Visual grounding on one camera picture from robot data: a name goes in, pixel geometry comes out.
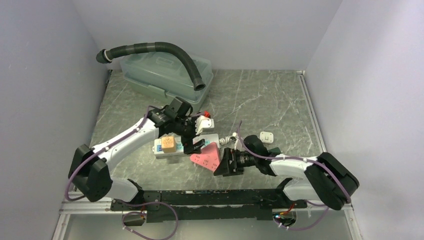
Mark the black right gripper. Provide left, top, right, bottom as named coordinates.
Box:
left=214, top=147, right=258, bottom=176

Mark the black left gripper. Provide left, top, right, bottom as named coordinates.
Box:
left=173, top=113, right=206, bottom=154

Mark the white multicolour power strip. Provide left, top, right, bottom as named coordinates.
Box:
left=153, top=133, right=221, bottom=161

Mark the pink triangular power strip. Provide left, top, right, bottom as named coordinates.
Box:
left=189, top=142, right=221, bottom=172

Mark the tan cube plug adapter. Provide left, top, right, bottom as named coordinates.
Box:
left=161, top=136, right=177, bottom=154

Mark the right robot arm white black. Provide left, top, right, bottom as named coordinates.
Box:
left=213, top=135, right=360, bottom=210

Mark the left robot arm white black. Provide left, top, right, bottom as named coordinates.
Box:
left=67, top=97, right=205, bottom=210

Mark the white square adapter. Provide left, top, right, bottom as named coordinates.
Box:
left=259, top=131, right=274, bottom=144

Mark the dark green cube adapter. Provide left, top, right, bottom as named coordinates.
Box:
left=268, top=147, right=282, bottom=157

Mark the translucent green plastic box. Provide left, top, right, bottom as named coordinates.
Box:
left=120, top=52, right=214, bottom=112

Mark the white power strip cord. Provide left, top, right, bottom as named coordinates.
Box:
left=218, top=134, right=238, bottom=147

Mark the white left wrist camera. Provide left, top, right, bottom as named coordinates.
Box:
left=195, top=111, right=215, bottom=135

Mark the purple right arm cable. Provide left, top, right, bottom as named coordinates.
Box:
left=236, top=121, right=353, bottom=205

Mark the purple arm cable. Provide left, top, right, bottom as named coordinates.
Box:
left=63, top=105, right=160, bottom=202
left=236, top=121, right=353, bottom=205

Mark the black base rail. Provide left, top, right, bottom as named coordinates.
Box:
left=110, top=188, right=307, bottom=223

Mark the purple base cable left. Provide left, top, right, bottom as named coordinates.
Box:
left=121, top=200, right=181, bottom=240

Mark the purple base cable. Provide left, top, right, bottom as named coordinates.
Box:
left=274, top=200, right=332, bottom=232
left=121, top=200, right=181, bottom=240

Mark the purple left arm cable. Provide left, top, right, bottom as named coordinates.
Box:
left=63, top=105, right=160, bottom=202

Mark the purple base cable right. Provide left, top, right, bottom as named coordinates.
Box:
left=274, top=200, right=332, bottom=232

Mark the aluminium frame rail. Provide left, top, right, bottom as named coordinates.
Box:
left=51, top=70, right=360, bottom=240

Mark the black corrugated hose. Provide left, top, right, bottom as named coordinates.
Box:
left=96, top=41, right=207, bottom=93

